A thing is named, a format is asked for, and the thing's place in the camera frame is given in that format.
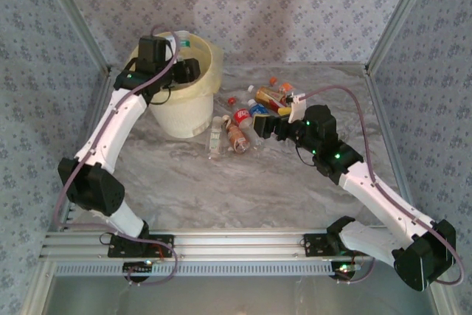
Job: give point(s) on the water bottle blue label white cap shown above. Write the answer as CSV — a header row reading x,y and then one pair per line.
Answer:
x,y
258,110

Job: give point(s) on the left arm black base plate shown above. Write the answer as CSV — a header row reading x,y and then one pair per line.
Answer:
x,y
125,246

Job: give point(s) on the Coca-Cola bottle red cap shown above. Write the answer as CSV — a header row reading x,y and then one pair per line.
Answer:
x,y
241,115

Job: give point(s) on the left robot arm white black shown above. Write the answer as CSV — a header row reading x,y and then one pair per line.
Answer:
x,y
110,127

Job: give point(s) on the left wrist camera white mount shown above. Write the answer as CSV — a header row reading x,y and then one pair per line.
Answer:
x,y
169,47

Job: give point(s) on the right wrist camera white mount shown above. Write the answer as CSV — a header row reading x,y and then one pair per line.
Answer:
x,y
296,110

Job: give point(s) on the amber square bottle red label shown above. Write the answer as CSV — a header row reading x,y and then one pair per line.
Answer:
x,y
267,95

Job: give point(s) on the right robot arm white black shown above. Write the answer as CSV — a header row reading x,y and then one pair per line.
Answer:
x,y
383,193

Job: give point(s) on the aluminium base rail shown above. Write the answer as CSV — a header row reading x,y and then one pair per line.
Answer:
x,y
239,245

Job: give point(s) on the cream plastic waste bin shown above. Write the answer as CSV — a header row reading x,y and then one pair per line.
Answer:
x,y
184,116

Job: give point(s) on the orange label plastic bottle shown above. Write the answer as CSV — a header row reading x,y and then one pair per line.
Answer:
x,y
284,87

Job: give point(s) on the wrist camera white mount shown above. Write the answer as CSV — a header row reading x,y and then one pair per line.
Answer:
x,y
169,47
296,110

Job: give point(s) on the aluminium frame side rail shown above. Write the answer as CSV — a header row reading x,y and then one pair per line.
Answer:
x,y
37,289
389,128

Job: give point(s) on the aluminium frame post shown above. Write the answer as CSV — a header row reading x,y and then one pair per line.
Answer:
x,y
400,10
75,10

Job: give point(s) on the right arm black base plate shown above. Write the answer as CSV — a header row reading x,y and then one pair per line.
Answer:
x,y
317,245

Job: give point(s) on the clear bottle white green label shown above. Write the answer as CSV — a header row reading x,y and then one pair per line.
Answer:
x,y
215,138

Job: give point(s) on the brown label tea bottle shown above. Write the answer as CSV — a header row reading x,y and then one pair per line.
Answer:
x,y
236,138

